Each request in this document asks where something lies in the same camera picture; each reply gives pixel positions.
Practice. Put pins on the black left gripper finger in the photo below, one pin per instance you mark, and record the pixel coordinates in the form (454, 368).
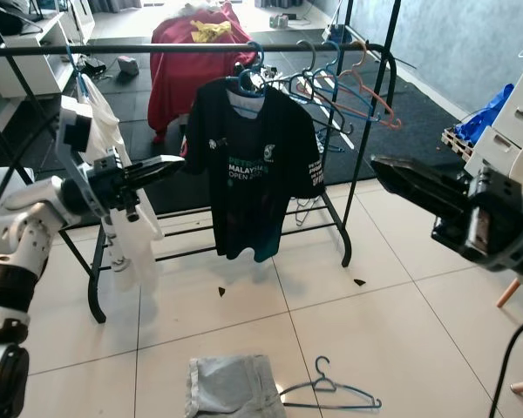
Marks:
(159, 167)
(152, 183)

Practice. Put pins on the black backpack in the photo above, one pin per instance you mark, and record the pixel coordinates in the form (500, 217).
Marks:
(13, 17)

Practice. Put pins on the black empty clothes hanger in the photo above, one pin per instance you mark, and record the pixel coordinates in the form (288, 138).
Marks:
(322, 106)

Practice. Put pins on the blue empty clothes hanger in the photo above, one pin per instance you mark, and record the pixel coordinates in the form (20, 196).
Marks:
(353, 100)

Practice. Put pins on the black metal clothes rack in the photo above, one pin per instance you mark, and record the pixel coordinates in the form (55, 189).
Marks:
(166, 49)

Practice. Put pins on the white lattice crate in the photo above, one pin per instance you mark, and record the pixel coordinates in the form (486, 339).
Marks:
(455, 141)

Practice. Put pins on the white crumpled cloth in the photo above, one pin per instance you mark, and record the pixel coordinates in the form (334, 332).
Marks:
(200, 13)

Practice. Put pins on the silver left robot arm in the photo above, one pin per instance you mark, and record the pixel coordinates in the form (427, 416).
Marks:
(26, 244)

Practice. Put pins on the white chair wooden legs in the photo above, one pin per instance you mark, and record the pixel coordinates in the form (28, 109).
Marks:
(508, 293)

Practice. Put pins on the white shirt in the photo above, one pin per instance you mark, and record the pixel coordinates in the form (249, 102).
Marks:
(139, 244)

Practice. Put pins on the black printed t-shirt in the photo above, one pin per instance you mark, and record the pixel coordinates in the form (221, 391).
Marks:
(244, 174)

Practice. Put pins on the dark blue clothes hanger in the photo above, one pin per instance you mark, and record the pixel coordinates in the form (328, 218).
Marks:
(248, 83)

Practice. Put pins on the orange empty clothes hanger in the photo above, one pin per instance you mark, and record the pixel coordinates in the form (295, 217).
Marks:
(379, 104)

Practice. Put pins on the yellow cloth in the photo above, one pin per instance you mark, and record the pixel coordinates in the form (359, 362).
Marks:
(209, 31)

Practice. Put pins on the blue bag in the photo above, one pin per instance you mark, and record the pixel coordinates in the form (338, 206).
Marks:
(484, 117)

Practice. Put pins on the white low cabinet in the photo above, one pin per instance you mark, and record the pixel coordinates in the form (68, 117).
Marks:
(48, 52)

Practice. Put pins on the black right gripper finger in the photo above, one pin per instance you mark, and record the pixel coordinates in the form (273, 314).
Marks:
(418, 174)
(423, 198)

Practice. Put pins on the small grey box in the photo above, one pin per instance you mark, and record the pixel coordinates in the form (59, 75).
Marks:
(127, 65)

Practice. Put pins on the grey thin clothes hanger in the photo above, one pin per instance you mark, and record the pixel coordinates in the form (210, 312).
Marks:
(322, 383)

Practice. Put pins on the grey shorts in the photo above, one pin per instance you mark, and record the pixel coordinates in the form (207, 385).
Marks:
(231, 387)

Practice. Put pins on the black foam floor mat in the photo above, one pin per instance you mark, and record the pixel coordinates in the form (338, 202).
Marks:
(410, 104)

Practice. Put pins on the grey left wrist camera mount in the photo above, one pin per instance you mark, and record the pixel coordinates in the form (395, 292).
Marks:
(77, 126)

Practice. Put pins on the white drawer cabinet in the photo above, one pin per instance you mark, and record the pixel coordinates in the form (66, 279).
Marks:
(514, 113)

